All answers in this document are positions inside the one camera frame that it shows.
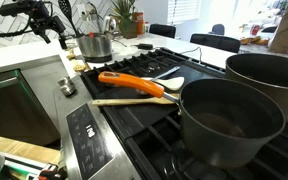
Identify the black chair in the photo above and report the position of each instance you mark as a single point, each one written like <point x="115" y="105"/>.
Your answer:
<point x="163" y="30"/>
<point x="217" y="41"/>

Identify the orange handled saucepan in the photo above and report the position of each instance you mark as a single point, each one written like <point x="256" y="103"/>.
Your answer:
<point x="224" y="123"/>

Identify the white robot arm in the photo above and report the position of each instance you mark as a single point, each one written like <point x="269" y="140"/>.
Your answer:
<point x="34" y="9"/>

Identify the large dark pot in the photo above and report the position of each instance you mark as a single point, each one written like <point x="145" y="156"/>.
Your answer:
<point x="267" y="73"/>

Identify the wooden spatula on stove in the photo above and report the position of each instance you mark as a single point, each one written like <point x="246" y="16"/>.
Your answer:
<point x="117" y="102"/>

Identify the black power adapter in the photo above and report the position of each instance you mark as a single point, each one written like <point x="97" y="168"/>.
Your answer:
<point x="145" y="46"/>

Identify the black slotted spatula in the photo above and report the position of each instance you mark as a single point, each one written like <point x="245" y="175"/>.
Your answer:
<point x="66" y="9"/>

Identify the white spoon rest spoon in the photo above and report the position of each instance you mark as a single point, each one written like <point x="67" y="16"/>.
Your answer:
<point x="173" y="84"/>

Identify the stainless gas stove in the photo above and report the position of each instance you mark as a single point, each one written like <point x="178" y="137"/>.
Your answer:
<point x="165" y="116"/>

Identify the potted green plant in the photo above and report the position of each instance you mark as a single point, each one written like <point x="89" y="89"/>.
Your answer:
<point x="123" y="10"/>

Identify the stove knob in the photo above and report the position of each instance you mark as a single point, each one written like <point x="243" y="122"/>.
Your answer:
<point x="67" y="87"/>

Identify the steel utensil holder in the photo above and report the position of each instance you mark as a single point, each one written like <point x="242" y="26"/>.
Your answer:
<point x="96" y="48"/>

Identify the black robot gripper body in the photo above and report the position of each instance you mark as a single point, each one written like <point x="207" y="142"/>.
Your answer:
<point x="40" y="26"/>

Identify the orange bottle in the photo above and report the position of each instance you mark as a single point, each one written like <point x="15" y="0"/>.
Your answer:
<point x="140" y="20"/>

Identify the stove control panel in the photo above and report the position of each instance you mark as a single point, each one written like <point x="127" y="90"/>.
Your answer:
<point x="89" y="145"/>

